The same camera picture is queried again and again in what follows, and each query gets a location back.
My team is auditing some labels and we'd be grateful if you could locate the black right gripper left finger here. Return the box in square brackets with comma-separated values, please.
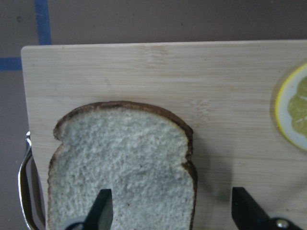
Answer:
[83, 189, 113, 230]

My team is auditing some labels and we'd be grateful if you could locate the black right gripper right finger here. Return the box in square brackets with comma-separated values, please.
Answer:
[231, 187, 301, 230]

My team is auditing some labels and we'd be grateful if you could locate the white bread slice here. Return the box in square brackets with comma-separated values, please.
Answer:
[47, 101, 197, 230]

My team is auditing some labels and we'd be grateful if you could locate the lemon slice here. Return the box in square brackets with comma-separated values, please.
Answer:
[274, 64, 307, 150]

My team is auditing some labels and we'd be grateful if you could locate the wooden cutting board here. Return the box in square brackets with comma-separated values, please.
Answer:
[21, 40, 307, 230]

